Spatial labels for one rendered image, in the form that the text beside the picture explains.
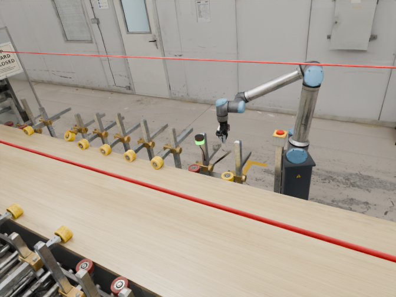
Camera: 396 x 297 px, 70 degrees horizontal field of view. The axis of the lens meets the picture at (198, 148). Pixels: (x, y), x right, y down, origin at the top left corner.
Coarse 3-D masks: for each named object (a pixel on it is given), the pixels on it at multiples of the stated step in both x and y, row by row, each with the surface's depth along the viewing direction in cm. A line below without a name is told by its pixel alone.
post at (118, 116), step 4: (116, 116) 220; (120, 116) 222; (116, 120) 222; (120, 120) 222; (120, 124) 223; (120, 128) 225; (124, 128) 228; (120, 132) 228; (124, 132) 229; (124, 136) 230; (124, 144) 234; (128, 144) 236; (124, 148) 237; (128, 148) 237
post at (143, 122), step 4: (140, 120) 209; (144, 120) 209; (144, 124) 210; (144, 128) 211; (144, 132) 214; (148, 132) 216; (144, 136) 216; (148, 136) 217; (144, 140) 219; (148, 140) 218; (148, 148) 221; (152, 148) 224; (148, 152) 224; (152, 152) 224; (148, 156) 227; (152, 156) 225
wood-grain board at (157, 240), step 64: (0, 128) 288; (0, 192) 197; (64, 192) 189; (128, 192) 181; (192, 192) 175; (256, 192) 168; (128, 256) 140; (192, 256) 136; (256, 256) 132; (320, 256) 128
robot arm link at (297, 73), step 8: (288, 72) 201; (296, 72) 198; (272, 80) 207; (280, 80) 203; (288, 80) 201; (296, 80) 201; (256, 88) 213; (264, 88) 210; (272, 88) 208; (240, 96) 219; (248, 96) 217; (256, 96) 215
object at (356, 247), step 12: (12, 144) 69; (48, 156) 62; (84, 168) 57; (96, 168) 56; (132, 180) 52; (168, 192) 48; (204, 204) 45; (216, 204) 44; (252, 216) 41; (288, 228) 39; (300, 228) 38; (324, 240) 37; (336, 240) 36; (372, 252) 34
